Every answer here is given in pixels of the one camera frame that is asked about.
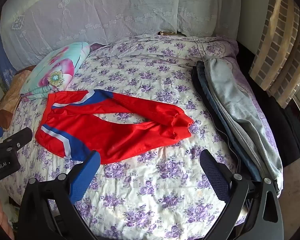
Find white lace cover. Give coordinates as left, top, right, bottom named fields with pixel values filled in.
left=0, top=0, right=242, bottom=70

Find person's left hand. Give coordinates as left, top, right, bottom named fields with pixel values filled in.
left=0, top=184, right=15, bottom=240

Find grey folded pants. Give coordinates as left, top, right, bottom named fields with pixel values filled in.
left=204, top=58, right=283, bottom=195

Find blue printed cloth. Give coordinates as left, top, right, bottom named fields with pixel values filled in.
left=0, top=21, right=15, bottom=88

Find dark bedside furniture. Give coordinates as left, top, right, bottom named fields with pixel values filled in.
left=236, top=40, right=300, bottom=167

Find teal floral pillow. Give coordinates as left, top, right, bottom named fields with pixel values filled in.
left=20, top=42, right=90, bottom=100

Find purple floral bedspread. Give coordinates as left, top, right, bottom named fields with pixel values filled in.
left=9, top=35, right=278, bottom=240

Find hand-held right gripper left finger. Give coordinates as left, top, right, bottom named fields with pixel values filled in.
left=17, top=150, right=102, bottom=240

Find blue folded jeans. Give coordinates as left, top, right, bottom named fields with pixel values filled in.
left=196, top=60, right=263, bottom=180

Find brick pattern curtain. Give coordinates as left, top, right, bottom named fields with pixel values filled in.
left=249, top=0, right=300, bottom=108

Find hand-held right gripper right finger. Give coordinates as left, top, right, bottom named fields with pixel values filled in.
left=199, top=149, right=284, bottom=240

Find red pants with blue-white stripes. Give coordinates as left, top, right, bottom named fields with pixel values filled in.
left=35, top=89, right=193, bottom=165

